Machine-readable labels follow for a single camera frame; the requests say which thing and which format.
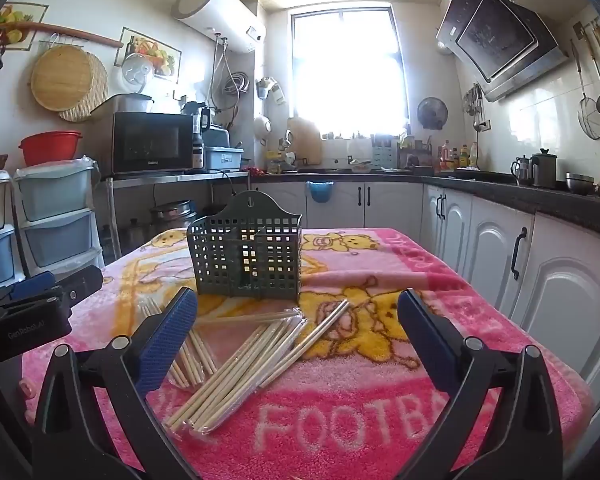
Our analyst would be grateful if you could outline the wooden cutting board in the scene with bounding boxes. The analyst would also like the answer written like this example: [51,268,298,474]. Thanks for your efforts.
[286,117,323,166]

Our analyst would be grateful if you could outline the pale green knife holder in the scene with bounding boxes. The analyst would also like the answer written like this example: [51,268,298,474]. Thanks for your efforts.
[371,135,398,168]

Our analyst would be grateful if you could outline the tall dark steel kettle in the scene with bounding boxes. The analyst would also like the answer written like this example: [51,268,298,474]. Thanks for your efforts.
[530,148,558,189]

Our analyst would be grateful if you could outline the black blender jug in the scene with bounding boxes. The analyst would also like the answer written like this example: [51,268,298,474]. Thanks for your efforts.
[182,101,212,168]

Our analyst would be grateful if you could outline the black kitchen countertop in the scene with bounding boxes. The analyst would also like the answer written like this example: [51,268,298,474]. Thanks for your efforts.
[250,169,600,241]

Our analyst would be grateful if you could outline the stainless steel shelf table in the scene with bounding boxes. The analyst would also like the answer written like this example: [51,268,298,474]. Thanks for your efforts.
[105,171,250,261]

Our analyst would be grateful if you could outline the blue-grey plastic drawer unit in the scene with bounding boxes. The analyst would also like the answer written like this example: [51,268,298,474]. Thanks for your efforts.
[12,157,106,276]

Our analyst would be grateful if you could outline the black microwave oven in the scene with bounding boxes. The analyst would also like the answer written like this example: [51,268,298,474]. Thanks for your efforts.
[111,111,197,175]

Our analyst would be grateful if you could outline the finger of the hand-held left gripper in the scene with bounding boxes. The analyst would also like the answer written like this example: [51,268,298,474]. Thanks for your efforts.
[55,265,104,307]
[0,271,65,311]

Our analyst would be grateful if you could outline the red plastic basin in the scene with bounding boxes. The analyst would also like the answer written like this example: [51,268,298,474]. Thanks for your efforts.
[18,131,82,167]

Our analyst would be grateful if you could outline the round woven straw mat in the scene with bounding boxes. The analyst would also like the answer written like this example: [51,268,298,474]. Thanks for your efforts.
[59,52,109,123]

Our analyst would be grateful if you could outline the blue plastic storage box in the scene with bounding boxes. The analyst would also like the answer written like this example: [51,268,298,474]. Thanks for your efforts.
[204,146,244,172]

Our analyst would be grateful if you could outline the black glass range hood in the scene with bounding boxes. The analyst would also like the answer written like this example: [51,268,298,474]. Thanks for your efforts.
[435,0,571,103]

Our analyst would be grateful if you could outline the green plastic utensil basket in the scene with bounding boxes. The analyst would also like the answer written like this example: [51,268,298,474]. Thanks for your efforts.
[186,191,303,301]

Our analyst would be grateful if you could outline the steel bowl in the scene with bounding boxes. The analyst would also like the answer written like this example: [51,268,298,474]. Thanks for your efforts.
[565,173,595,196]

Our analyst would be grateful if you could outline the stacked steel steamer pot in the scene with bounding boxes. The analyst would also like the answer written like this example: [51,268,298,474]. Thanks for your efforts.
[150,200,197,233]

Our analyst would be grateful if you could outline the steel pot with lid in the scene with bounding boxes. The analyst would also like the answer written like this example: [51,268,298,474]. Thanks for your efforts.
[115,93,154,113]

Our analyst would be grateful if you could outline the bunch of bamboo chopsticks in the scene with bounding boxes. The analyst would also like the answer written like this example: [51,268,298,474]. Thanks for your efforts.
[140,296,353,433]

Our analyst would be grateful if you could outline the white cylindrical water heater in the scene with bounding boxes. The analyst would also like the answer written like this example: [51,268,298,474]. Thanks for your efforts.
[171,0,267,54]

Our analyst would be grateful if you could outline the white wall utensil holder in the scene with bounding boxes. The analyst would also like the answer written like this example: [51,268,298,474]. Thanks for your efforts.
[256,77,286,106]

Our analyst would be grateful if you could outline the kitchen window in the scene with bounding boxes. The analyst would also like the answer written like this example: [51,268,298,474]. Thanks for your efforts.
[290,7,411,136]

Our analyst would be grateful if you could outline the small steel kettle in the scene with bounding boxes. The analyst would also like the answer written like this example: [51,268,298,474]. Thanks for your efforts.
[511,155,532,186]

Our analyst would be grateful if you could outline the long wooden rolling pin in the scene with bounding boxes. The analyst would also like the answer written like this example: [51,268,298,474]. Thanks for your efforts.
[0,21,124,49]

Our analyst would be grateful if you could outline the white base kitchen cabinets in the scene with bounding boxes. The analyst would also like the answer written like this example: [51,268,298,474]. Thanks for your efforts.
[252,180,600,431]

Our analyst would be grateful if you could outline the wire mesh strainer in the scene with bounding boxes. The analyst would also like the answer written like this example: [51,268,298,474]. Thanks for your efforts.
[570,40,600,141]

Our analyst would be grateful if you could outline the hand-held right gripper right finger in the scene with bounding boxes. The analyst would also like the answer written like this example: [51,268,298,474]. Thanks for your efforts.
[397,288,566,480]

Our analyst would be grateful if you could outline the round bamboo tray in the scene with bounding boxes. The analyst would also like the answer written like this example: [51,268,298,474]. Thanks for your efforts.
[31,44,93,112]

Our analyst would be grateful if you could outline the small grey wall fan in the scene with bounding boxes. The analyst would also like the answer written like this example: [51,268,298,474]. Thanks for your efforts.
[417,97,449,130]

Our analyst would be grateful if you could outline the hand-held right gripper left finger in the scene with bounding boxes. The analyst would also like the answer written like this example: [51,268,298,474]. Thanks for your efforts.
[32,286,199,480]

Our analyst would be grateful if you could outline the white round hanging container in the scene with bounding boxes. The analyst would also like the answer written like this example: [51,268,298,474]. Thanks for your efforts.
[253,115,272,146]

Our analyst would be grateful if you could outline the pink printed bear blanket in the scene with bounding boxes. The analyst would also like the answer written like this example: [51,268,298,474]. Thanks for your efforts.
[20,227,593,480]

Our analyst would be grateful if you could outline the coiled grey hose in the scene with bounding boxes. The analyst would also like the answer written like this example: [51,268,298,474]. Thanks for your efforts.
[223,72,251,96]

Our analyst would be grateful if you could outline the fruit wall poster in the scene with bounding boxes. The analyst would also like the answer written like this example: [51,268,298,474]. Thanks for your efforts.
[0,2,49,51]
[114,26,182,81]

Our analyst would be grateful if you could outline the hanging steel utensils bundle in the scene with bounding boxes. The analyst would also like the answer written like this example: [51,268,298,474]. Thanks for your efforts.
[462,84,486,131]

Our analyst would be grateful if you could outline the blue hanging plastic bin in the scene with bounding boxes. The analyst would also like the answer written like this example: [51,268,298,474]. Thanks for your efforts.
[305,180,334,204]

